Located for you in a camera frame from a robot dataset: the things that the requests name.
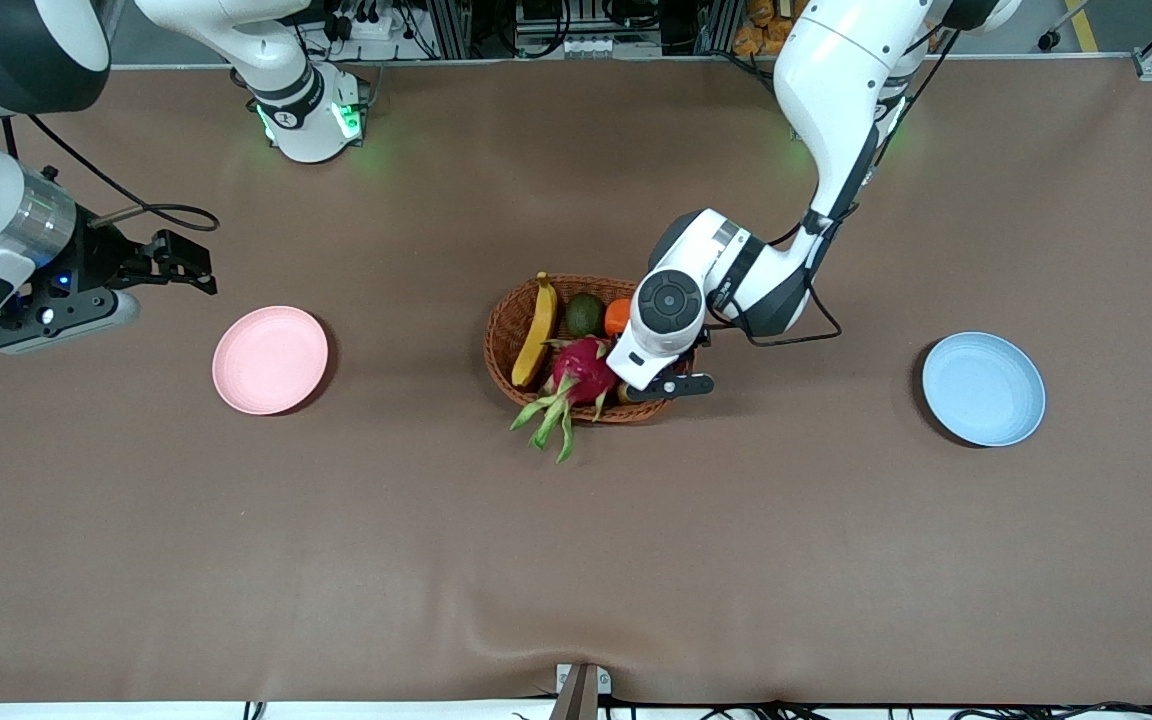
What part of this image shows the pink plate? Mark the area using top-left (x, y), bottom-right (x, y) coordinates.
top-left (212, 305), bottom-right (330, 416)

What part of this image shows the yellow banana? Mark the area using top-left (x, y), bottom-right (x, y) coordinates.
top-left (511, 271), bottom-right (559, 390)

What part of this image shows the blue plate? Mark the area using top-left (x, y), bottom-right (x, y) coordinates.
top-left (922, 331), bottom-right (1047, 448)

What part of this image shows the grey electronics box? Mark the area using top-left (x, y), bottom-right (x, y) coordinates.
top-left (514, 0), bottom-right (664, 59)

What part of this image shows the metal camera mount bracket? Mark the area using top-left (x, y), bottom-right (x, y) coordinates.
top-left (548, 663), bottom-right (613, 720)

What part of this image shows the green avocado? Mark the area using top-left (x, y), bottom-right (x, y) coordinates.
top-left (565, 293), bottom-right (605, 339)

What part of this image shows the brown table cloth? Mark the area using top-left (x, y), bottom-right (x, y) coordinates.
top-left (0, 55), bottom-right (1152, 707)

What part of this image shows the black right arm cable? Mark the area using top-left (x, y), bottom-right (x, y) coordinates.
top-left (0, 113), bottom-right (221, 234)

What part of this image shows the pink dragon fruit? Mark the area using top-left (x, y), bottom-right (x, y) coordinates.
top-left (509, 336), bottom-right (625, 464)

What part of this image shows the brown wicker basket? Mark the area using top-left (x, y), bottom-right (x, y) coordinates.
top-left (483, 274), bottom-right (698, 424)

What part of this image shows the orange bread bag pile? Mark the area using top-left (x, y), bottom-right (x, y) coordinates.
top-left (733, 0), bottom-right (809, 58)

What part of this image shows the white power strip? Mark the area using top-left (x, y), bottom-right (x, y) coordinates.
top-left (321, 0), bottom-right (407, 43)

